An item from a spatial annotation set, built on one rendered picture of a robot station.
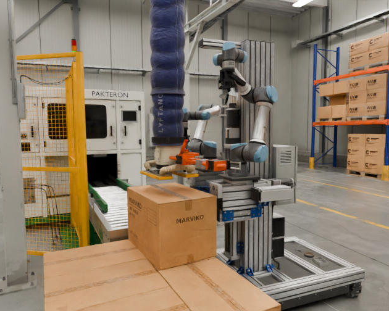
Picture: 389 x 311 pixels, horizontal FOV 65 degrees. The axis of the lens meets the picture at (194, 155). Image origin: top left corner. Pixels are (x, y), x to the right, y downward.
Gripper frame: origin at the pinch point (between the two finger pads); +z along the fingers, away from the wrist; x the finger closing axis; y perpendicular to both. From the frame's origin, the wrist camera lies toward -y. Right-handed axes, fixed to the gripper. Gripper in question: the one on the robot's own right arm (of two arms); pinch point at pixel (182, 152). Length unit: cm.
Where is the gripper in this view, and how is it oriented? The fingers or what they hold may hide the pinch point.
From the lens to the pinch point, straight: 248.1
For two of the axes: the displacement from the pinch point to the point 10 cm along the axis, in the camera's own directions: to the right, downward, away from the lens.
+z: 0.1, 10.0, 0.8
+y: 5.0, 0.7, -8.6
